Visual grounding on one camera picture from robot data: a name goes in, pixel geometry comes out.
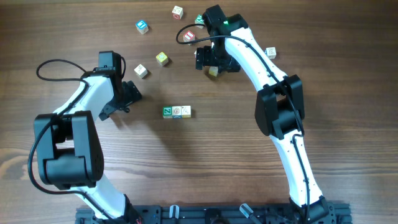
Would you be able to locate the green Z letter block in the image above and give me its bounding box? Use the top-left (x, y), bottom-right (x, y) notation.
top-left (162, 106), bottom-right (173, 119)

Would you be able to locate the yellow edged picture block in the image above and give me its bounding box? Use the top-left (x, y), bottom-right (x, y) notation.
top-left (181, 106), bottom-right (192, 118)

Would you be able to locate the plain cream wooden block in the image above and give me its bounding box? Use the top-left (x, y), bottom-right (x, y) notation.
top-left (134, 64), bottom-right (148, 78)

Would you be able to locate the blue I letter block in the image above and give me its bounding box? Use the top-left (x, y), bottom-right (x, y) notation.
top-left (136, 20), bottom-right (149, 34)

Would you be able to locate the black cable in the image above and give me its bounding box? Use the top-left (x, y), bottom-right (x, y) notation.
top-left (175, 23), bottom-right (312, 223)
top-left (27, 58), bottom-right (119, 223)

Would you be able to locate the blue edged picture block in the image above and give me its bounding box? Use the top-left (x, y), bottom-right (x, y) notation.
top-left (266, 47), bottom-right (277, 59)

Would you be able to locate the right black cable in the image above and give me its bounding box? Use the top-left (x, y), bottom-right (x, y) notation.
top-left (175, 23), bottom-right (312, 223)

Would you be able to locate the left black cable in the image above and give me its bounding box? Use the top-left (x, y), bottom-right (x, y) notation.
top-left (27, 58), bottom-right (119, 223)

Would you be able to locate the blue sided picture block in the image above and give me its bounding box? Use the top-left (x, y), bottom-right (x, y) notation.
top-left (172, 106), bottom-right (182, 118)

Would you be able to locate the red I letter block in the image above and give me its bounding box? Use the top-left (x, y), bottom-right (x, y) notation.
top-left (183, 30), bottom-right (195, 42)

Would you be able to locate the green N block top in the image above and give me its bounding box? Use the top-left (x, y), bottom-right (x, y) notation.
top-left (195, 14), bottom-right (205, 29)

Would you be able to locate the yellow top wooden block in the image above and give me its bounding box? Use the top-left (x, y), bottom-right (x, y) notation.
top-left (156, 52), bottom-right (169, 67)

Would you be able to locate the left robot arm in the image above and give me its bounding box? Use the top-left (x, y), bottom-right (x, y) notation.
top-left (27, 51), bottom-right (143, 223)

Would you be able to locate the yellow sided picture block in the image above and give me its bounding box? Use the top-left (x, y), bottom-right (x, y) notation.
top-left (208, 67), bottom-right (218, 77)

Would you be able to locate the red X letter block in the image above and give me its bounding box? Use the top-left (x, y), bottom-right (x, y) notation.
top-left (172, 6), bottom-right (183, 20)

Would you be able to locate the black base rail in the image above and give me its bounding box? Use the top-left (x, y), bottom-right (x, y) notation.
top-left (75, 203), bottom-right (353, 224)

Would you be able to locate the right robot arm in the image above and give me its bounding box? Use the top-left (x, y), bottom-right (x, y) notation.
top-left (196, 5), bottom-right (328, 223)

